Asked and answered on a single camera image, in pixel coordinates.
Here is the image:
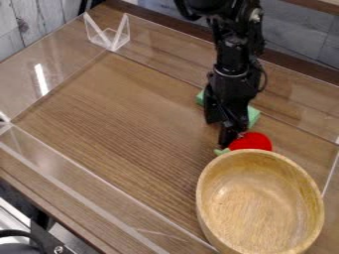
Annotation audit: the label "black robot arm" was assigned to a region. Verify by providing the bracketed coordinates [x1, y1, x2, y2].
[173, 0, 267, 148]

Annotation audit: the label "red plush fruit green leaves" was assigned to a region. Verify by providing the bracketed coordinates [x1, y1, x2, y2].
[215, 132, 272, 156]

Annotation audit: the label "wooden bowl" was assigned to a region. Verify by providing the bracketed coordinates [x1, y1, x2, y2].
[196, 149, 324, 254]

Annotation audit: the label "green rectangular block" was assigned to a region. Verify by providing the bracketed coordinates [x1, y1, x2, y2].
[196, 91, 260, 128]

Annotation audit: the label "black metal bracket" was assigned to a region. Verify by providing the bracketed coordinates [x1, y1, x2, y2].
[29, 221, 76, 254]

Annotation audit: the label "black cable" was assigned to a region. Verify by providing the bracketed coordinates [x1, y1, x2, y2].
[0, 228, 37, 254]

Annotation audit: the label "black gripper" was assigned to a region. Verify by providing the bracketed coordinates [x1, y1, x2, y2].
[204, 65, 260, 148]

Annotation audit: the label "clear acrylic enclosure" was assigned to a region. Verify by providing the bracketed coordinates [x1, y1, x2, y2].
[0, 8, 339, 254]

